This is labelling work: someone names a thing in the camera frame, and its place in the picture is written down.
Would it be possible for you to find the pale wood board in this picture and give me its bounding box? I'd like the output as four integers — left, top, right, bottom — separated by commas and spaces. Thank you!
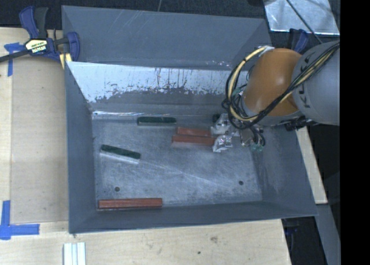
10, 55, 70, 224

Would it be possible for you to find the dark green flat block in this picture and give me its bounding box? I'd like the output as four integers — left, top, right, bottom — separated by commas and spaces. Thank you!
136, 116, 177, 127
99, 143, 142, 165

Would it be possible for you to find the grey metal bin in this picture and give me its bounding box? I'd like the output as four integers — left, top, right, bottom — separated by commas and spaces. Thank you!
61, 5, 319, 234

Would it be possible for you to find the red-brown flat block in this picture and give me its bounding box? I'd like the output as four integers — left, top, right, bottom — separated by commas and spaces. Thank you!
171, 134, 217, 148
98, 197, 164, 210
176, 126, 213, 138

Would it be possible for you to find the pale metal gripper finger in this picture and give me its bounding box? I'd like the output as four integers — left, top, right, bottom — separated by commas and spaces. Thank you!
210, 113, 232, 136
212, 134, 234, 153

